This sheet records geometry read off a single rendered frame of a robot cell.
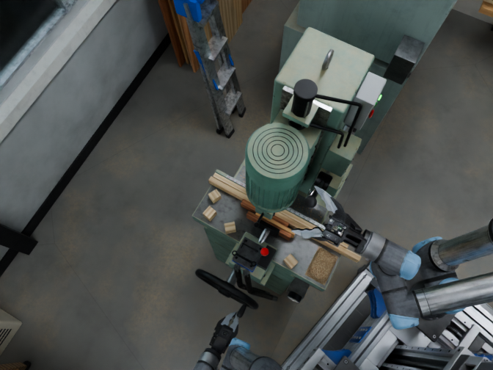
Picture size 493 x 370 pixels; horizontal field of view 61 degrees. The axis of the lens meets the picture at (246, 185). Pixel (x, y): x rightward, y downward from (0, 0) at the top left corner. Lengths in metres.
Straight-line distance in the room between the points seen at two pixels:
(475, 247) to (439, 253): 0.17
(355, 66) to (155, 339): 1.89
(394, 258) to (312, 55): 0.61
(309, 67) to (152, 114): 1.87
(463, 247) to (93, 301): 2.00
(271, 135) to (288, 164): 0.09
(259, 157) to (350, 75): 0.36
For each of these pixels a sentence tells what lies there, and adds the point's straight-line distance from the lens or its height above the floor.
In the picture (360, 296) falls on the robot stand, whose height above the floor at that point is 0.21.
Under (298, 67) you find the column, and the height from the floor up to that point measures 1.52.
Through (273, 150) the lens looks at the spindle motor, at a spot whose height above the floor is 1.50.
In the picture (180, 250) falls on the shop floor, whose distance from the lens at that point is 2.60.
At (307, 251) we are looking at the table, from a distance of 1.67.
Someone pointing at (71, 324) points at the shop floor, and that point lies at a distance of 2.72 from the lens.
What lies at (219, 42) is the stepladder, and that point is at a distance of 2.28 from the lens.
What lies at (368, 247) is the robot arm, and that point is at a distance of 1.19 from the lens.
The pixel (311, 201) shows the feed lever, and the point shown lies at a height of 1.46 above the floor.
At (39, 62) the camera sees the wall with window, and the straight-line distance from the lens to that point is 2.31.
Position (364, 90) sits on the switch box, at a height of 1.48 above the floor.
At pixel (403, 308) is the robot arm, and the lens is 1.30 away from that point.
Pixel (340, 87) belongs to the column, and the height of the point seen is 1.52.
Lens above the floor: 2.52
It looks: 70 degrees down
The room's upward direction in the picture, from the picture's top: 1 degrees counter-clockwise
